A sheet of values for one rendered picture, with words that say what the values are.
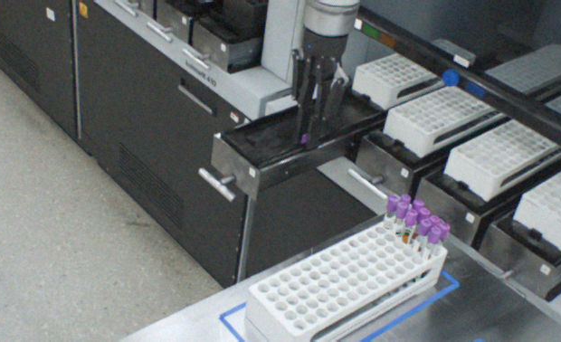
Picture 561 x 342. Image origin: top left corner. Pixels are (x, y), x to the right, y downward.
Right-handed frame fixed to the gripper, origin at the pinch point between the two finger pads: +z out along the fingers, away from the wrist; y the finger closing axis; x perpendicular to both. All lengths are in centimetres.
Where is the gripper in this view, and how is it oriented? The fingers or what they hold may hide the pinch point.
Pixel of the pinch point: (309, 127)
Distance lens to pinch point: 135.7
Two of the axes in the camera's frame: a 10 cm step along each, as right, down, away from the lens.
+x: -7.4, 3.2, -5.9
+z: -1.3, 7.9, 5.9
